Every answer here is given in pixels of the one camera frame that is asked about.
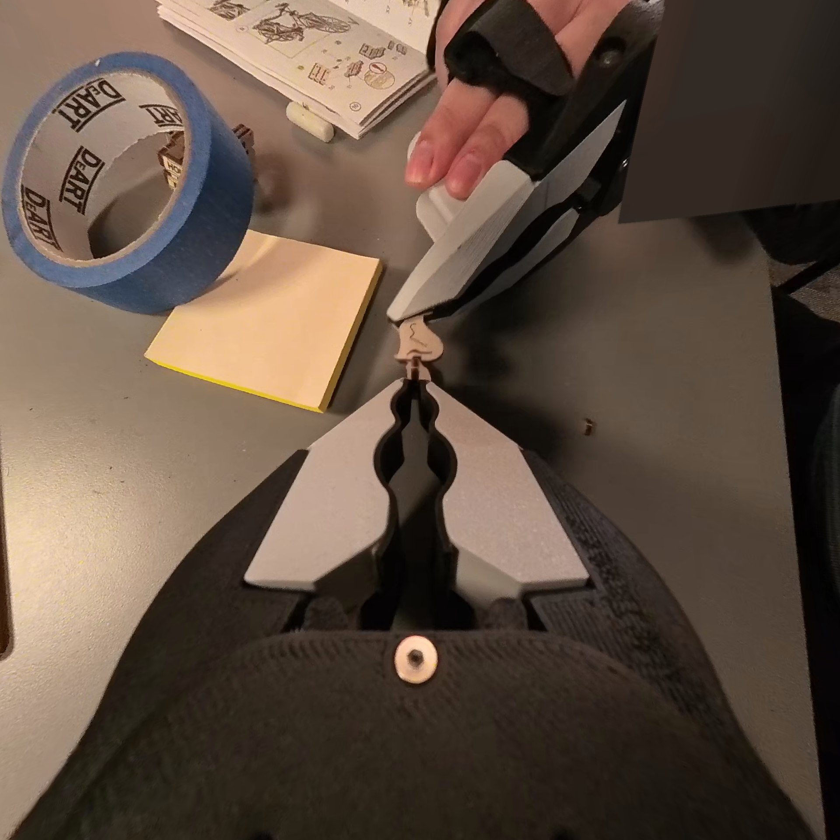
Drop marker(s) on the blue tape roll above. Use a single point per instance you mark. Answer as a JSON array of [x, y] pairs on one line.
[[216, 197]]

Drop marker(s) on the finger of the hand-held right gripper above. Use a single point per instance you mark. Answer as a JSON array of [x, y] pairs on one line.
[[459, 262], [561, 236]]

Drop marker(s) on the yellow sticky note pad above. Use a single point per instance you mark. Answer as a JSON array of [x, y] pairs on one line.
[[275, 328]]

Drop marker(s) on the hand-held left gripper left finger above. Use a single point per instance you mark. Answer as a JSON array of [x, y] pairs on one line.
[[328, 518]]

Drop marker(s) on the person's right hand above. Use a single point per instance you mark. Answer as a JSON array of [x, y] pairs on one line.
[[472, 138]]

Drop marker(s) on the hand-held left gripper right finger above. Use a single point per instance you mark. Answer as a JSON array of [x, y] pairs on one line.
[[512, 518]]

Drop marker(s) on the white cylinder eraser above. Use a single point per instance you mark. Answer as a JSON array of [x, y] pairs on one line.
[[312, 123]]

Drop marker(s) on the wooden chicken cutout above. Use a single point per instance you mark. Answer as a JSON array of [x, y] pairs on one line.
[[415, 341]]

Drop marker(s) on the toothed wooden rod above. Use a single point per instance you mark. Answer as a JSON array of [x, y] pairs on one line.
[[415, 373]]

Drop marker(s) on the instruction booklet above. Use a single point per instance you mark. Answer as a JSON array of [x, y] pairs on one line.
[[315, 39]]

